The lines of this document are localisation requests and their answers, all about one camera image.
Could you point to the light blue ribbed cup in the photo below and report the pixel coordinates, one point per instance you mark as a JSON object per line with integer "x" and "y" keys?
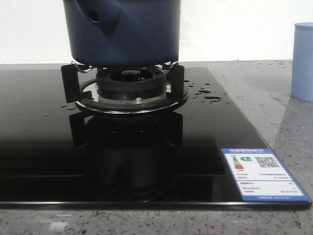
{"x": 302, "y": 65}

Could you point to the black right pan support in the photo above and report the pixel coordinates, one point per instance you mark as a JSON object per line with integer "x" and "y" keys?
{"x": 88, "y": 100}

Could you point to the black glass gas cooktop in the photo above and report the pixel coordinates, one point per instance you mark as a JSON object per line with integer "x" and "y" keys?
{"x": 54, "y": 156}

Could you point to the right gas burner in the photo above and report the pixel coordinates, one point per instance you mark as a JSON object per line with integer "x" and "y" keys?
{"x": 130, "y": 83}

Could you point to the blue saucepan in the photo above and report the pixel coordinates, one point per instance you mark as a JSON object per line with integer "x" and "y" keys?
{"x": 119, "y": 33}

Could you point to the blue white energy label sticker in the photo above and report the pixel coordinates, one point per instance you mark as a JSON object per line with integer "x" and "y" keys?
{"x": 260, "y": 176}

